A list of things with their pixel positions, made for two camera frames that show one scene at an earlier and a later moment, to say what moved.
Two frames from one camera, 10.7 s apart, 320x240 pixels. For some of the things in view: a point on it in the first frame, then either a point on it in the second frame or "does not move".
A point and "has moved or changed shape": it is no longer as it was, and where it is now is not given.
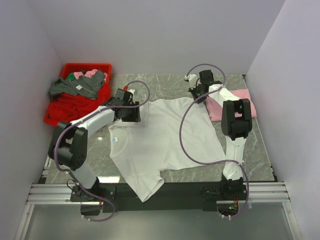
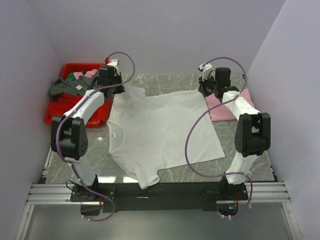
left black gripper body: [131, 114] → [117, 80]
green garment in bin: [71, 76] does not move
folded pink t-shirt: [214, 110] does not move
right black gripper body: [196, 92] → [208, 86]
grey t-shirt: [86, 86] does not move
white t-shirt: [141, 150] has moved or changed shape
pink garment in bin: [89, 73] does not move
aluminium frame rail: [258, 193] does not move
